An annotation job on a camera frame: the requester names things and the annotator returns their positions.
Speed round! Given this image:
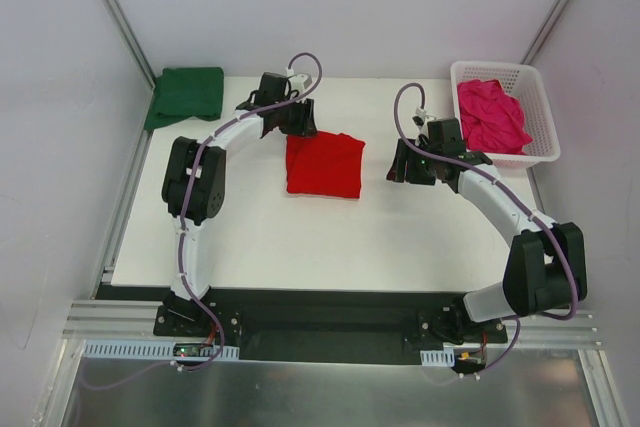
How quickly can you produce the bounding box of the red t shirt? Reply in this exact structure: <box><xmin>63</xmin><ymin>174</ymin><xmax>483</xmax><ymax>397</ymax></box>
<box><xmin>285</xmin><ymin>131</ymin><xmax>366</xmax><ymax>200</ymax></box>

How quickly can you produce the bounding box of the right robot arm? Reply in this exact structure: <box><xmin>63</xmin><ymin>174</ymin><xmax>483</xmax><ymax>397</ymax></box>
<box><xmin>387</xmin><ymin>115</ymin><xmax>588</xmax><ymax>345</ymax></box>

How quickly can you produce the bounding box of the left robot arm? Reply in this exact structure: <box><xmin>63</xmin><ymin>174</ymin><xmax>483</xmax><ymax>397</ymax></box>
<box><xmin>161</xmin><ymin>67</ymin><xmax>319</xmax><ymax>336</ymax></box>

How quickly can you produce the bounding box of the pink t shirt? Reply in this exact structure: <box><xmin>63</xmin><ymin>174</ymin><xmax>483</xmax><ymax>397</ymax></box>
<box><xmin>457</xmin><ymin>79</ymin><xmax>533</xmax><ymax>155</ymax></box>

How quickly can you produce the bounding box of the folded green t shirt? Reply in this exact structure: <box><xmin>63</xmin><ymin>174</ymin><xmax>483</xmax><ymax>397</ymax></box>
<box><xmin>144</xmin><ymin>67</ymin><xmax>224</xmax><ymax>131</ymax></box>

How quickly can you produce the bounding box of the white plastic basket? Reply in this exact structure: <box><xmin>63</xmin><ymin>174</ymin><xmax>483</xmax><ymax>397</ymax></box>
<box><xmin>450</xmin><ymin>60</ymin><xmax>561</xmax><ymax>169</ymax></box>

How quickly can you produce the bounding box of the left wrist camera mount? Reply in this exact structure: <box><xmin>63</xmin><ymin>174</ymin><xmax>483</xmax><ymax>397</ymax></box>
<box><xmin>286</xmin><ymin>68</ymin><xmax>313</xmax><ymax>94</ymax></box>

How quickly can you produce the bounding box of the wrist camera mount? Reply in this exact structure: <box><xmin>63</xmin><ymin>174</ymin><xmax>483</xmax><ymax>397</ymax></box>
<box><xmin>412</xmin><ymin>107</ymin><xmax>436</xmax><ymax>126</ymax></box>
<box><xmin>286</xmin><ymin>68</ymin><xmax>313</xmax><ymax>94</ymax></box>

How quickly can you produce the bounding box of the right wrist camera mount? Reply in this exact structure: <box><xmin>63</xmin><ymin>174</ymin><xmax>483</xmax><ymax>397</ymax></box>
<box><xmin>412</xmin><ymin>107</ymin><xmax>436</xmax><ymax>126</ymax></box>

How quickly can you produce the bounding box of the right white cable duct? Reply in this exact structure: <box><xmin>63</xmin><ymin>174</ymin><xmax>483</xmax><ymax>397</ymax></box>
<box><xmin>420</xmin><ymin>348</ymin><xmax>456</xmax><ymax>368</ymax></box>

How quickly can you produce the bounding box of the white cable duct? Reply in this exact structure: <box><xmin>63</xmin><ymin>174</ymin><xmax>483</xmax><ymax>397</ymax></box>
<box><xmin>84</xmin><ymin>340</ymin><xmax>240</xmax><ymax>362</ymax></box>
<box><xmin>420</xmin><ymin>348</ymin><xmax>456</xmax><ymax>368</ymax></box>

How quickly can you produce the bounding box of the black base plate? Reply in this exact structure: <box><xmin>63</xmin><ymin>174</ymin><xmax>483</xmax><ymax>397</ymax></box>
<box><xmin>96</xmin><ymin>285</ymin><xmax>509</xmax><ymax>365</ymax></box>

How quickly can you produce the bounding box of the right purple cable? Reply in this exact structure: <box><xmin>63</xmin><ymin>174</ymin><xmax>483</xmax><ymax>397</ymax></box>
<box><xmin>392</xmin><ymin>82</ymin><xmax>582</xmax><ymax>381</ymax></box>

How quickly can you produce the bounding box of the aluminium frame rail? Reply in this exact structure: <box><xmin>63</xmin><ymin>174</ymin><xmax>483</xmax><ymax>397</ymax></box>
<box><xmin>62</xmin><ymin>300</ymin><xmax>160</xmax><ymax>340</ymax></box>

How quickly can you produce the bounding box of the left white cable duct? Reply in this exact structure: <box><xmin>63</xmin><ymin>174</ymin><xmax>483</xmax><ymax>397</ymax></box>
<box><xmin>84</xmin><ymin>340</ymin><xmax>240</xmax><ymax>362</ymax></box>

